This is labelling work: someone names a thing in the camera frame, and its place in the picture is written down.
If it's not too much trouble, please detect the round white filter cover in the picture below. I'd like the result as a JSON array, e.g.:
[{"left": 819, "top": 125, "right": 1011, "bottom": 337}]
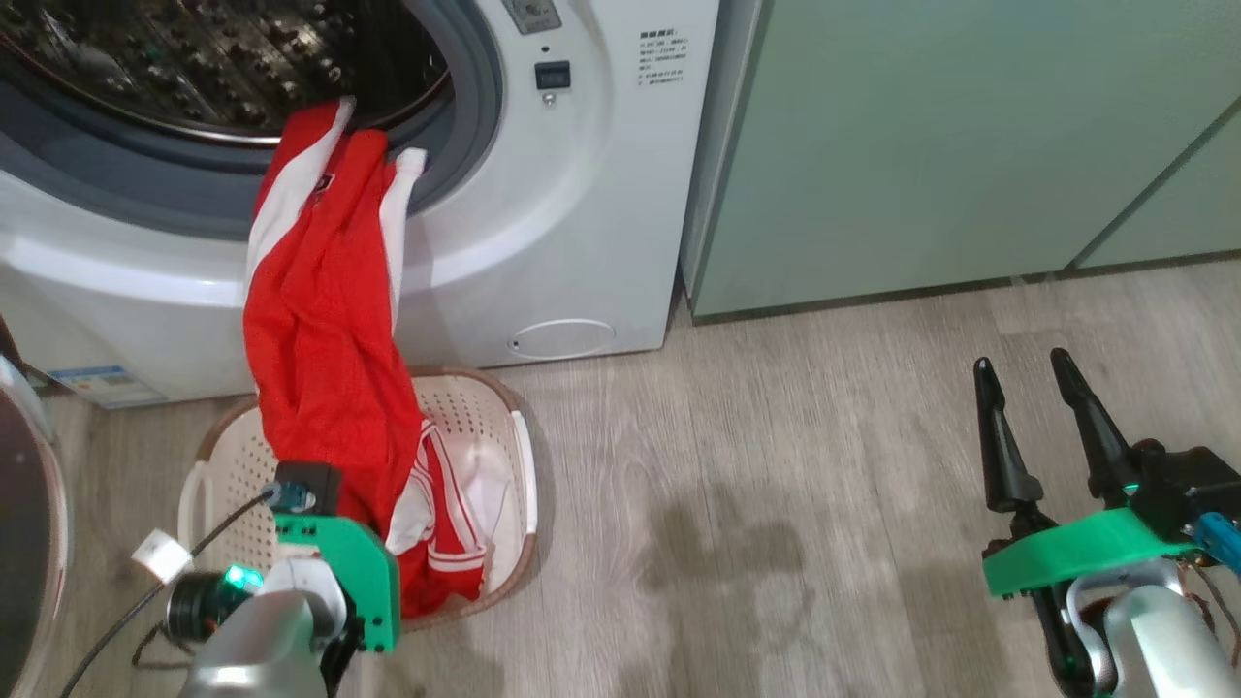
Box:
[{"left": 508, "top": 317, "right": 618, "bottom": 361}]

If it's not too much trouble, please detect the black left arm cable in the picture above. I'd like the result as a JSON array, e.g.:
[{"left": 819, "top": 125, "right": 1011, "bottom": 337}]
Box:
[{"left": 58, "top": 490, "right": 282, "bottom": 698}]

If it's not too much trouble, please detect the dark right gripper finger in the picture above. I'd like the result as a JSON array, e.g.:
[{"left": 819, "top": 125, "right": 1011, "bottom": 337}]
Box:
[
  {"left": 973, "top": 356, "right": 1045, "bottom": 516},
  {"left": 1050, "top": 346, "right": 1136, "bottom": 508}
]

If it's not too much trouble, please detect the wide pale green cabinet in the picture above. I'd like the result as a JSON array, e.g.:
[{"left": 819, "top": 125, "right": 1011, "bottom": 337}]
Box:
[{"left": 678, "top": 0, "right": 1241, "bottom": 322}]

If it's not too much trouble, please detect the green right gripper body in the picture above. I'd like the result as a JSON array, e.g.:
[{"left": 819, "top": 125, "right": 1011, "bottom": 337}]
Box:
[{"left": 981, "top": 506, "right": 1203, "bottom": 698}]

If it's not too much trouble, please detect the blue energy label sticker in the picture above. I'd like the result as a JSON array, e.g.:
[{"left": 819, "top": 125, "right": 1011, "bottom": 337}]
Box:
[{"left": 48, "top": 365, "right": 168, "bottom": 409}]

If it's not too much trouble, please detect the white washing machine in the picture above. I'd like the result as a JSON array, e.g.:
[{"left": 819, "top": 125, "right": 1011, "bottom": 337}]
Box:
[{"left": 0, "top": 0, "right": 721, "bottom": 409}]

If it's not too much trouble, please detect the blue left cable connector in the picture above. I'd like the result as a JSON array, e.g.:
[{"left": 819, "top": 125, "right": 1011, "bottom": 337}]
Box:
[{"left": 262, "top": 482, "right": 317, "bottom": 515}]

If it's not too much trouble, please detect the cream perforated laundry basket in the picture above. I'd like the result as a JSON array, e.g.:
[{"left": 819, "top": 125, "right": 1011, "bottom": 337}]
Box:
[{"left": 176, "top": 365, "right": 540, "bottom": 633}]

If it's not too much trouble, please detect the blue right cable connector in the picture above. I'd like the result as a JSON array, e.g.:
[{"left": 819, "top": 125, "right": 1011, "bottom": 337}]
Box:
[{"left": 1191, "top": 512, "right": 1241, "bottom": 575}]

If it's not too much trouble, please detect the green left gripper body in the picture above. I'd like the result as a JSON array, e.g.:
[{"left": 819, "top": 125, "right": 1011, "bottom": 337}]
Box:
[{"left": 272, "top": 514, "right": 401, "bottom": 653}]

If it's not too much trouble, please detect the red and white garment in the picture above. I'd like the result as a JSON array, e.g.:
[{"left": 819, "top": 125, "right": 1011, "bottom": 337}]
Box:
[{"left": 241, "top": 96, "right": 492, "bottom": 621}]

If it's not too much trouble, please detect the blue cable connector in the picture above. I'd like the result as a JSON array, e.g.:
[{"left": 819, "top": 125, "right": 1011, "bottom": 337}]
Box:
[
  {"left": 262, "top": 482, "right": 317, "bottom": 515},
  {"left": 1191, "top": 512, "right": 1241, "bottom": 575}
]

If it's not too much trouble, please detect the narrow pale green cabinet door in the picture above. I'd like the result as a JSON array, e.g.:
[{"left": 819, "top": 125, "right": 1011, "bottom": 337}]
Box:
[{"left": 1065, "top": 102, "right": 1241, "bottom": 273}]

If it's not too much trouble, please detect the white cable tag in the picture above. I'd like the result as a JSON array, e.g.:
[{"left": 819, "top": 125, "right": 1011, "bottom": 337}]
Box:
[{"left": 132, "top": 528, "right": 194, "bottom": 584}]

